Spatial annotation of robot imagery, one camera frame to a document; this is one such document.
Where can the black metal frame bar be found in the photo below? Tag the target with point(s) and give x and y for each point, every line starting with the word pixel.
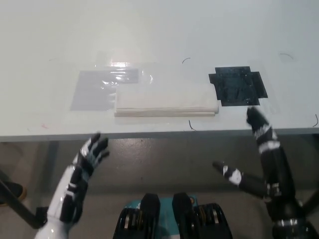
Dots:
pixel 311 200
pixel 17 204

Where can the white napkin stack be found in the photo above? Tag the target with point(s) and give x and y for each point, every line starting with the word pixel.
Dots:
pixel 164 99

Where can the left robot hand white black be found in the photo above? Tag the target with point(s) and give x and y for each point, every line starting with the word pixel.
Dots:
pixel 74 179

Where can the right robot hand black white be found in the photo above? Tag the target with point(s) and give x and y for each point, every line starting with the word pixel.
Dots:
pixel 276 174

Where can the grey table leg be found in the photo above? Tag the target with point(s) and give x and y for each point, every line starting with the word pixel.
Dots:
pixel 52 166

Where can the black shoe tan sole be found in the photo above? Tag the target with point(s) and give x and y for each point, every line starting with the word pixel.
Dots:
pixel 15 190

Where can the robot torso black teal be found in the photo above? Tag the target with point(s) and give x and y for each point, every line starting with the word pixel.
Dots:
pixel 174 219

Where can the clear plastic bag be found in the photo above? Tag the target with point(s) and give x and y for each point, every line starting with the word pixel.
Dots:
pixel 94 92

